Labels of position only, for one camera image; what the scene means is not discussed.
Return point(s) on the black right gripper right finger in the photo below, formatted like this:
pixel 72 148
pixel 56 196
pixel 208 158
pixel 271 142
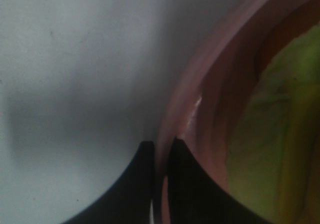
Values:
pixel 195 198

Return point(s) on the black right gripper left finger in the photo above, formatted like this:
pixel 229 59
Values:
pixel 129 199

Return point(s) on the sandwich with lettuce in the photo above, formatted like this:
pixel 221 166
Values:
pixel 273 154

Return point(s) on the pink round plate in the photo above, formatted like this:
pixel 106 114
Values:
pixel 221 68

